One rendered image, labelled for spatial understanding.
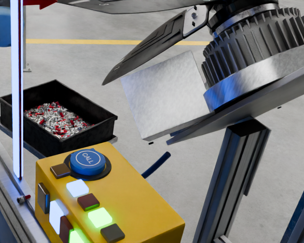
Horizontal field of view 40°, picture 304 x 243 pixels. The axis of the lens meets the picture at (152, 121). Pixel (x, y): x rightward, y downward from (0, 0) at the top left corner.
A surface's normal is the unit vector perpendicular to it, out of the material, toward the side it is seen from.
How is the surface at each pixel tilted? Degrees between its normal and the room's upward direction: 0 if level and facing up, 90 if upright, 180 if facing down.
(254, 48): 59
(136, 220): 0
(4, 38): 88
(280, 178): 0
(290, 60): 50
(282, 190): 0
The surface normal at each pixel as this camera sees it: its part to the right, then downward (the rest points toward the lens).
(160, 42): -0.64, -0.58
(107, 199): 0.16, -0.84
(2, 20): 0.29, 0.54
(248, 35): -0.36, -0.11
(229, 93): -0.73, 0.15
